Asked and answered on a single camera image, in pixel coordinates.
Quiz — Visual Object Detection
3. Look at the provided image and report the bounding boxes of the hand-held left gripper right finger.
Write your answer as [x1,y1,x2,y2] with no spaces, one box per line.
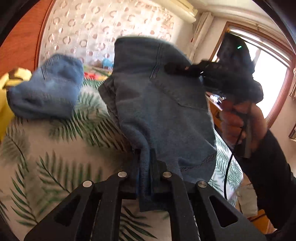
[150,149,266,241]

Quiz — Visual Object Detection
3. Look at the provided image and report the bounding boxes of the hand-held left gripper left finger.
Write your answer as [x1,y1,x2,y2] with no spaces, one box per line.
[24,171,137,241]

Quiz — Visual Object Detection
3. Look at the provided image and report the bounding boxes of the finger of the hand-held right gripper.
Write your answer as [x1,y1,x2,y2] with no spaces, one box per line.
[164,60,210,78]

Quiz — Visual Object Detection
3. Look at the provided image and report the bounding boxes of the blue denim pants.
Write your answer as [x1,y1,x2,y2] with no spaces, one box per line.
[98,36,218,212]

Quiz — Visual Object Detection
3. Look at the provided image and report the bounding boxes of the person's right forearm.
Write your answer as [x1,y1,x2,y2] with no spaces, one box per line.
[233,129,296,235]

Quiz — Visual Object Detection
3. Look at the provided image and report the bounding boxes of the person's right hand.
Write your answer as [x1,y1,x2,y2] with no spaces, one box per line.
[220,100,268,155]

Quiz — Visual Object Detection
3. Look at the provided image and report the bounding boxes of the cream window curtain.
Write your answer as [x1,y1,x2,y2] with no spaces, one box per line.
[191,11,213,63]

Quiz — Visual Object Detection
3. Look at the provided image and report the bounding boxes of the wooden framed window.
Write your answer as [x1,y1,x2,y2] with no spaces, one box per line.
[211,21,296,131]

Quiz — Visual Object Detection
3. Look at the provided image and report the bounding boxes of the long wooden cabinet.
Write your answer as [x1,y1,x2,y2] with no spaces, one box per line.
[206,91,226,131]

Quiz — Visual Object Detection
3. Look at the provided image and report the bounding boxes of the white air conditioner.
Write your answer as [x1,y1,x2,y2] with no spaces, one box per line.
[178,0,199,24]

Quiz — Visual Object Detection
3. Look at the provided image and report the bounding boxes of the bed with floral sheet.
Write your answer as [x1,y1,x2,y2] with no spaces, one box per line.
[0,65,244,241]

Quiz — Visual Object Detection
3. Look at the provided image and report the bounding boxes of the light blue denim garment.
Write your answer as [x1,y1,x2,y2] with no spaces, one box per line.
[7,54,84,120]

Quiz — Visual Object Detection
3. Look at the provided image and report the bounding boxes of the yellow plush toy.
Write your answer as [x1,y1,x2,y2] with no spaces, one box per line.
[0,67,33,141]

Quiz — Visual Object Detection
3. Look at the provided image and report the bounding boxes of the wooden louvered wardrobe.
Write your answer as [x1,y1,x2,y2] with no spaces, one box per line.
[0,0,56,77]

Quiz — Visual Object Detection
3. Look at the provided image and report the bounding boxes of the black cable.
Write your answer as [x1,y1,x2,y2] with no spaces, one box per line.
[223,126,245,200]

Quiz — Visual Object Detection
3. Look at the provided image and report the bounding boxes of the circle patterned wall curtain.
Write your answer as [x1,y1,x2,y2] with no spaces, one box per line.
[37,0,184,70]

